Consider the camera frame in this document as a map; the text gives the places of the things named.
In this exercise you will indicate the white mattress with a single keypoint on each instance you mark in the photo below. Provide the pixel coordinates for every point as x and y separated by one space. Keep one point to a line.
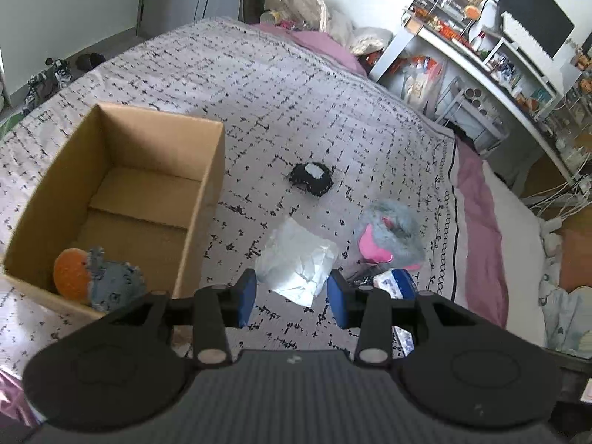
513 249

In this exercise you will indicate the white desk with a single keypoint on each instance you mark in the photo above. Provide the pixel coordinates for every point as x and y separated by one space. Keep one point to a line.
518 106

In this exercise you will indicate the white keyboard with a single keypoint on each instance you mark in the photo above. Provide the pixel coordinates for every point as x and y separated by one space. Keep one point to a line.
527 34

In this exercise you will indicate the black computer monitor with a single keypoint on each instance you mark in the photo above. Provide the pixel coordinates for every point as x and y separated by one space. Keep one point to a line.
539 7

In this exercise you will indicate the clear plastic bag of snacks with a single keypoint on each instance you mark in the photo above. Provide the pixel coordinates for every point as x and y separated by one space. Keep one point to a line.
418 81

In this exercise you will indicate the white plastic bag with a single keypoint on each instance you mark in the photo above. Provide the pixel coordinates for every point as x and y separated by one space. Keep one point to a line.
296 259

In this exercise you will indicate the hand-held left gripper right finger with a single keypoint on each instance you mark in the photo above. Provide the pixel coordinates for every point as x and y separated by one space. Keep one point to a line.
337 305

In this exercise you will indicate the orange and grey plush toy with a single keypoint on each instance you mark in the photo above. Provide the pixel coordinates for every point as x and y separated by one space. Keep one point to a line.
111 282

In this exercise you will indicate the brown cardboard box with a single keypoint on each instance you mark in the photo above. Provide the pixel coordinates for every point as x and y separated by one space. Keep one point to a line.
203 185

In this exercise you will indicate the grey printed blanket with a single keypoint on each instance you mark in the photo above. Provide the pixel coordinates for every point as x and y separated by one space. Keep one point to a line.
286 101

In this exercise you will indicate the light blue printed cloth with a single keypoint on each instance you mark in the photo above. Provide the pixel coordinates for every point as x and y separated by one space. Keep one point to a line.
566 314

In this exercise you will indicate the black knitted item white label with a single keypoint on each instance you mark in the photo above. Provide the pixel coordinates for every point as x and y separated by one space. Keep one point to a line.
312 179

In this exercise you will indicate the white fluffy pillow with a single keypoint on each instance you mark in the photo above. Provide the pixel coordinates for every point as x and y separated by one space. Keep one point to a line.
370 39

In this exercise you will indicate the blue and white packet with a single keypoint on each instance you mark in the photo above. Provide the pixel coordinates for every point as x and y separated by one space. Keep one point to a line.
397 282

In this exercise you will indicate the black shoe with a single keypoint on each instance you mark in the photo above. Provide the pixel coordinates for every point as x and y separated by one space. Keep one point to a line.
90 61

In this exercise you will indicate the clear desktop shelf organizer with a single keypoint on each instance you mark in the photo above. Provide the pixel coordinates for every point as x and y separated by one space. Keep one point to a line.
444 2

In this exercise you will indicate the grey fluffy pink plush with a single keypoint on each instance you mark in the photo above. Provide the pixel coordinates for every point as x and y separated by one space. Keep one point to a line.
393 233

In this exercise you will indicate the grey patterned sneakers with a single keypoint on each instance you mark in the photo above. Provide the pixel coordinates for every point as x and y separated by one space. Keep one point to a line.
44 83

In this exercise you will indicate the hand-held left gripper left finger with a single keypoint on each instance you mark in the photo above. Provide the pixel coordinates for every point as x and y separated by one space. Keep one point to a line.
245 300

